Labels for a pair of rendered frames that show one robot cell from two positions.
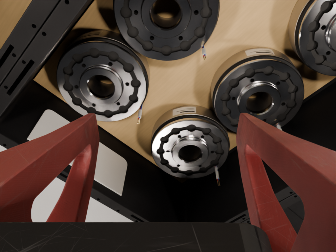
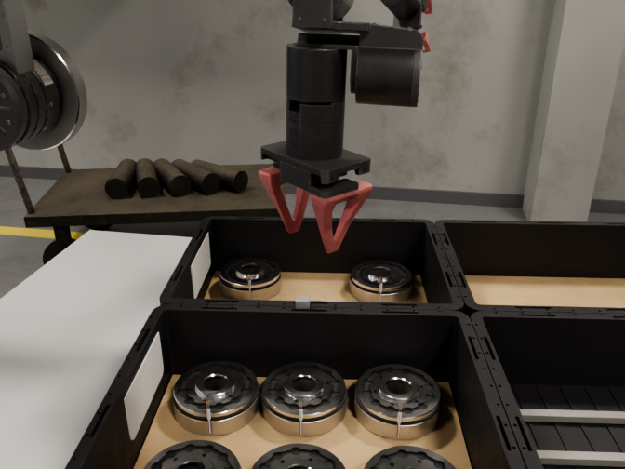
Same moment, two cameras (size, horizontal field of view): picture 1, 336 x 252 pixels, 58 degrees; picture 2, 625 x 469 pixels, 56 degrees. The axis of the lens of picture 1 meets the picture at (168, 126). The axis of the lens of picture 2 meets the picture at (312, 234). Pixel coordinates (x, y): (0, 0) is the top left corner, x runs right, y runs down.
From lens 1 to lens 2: 0.65 m
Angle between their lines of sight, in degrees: 91
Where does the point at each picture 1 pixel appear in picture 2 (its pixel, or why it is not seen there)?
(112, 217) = not seen: outside the picture
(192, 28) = (309, 402)
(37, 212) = not seen: outside the picture
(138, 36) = (274, 384)
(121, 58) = (248, 385)
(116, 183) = (130, 401)
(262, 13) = (356, 457)
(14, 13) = not seen: hidden behind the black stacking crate
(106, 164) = (138, 403)
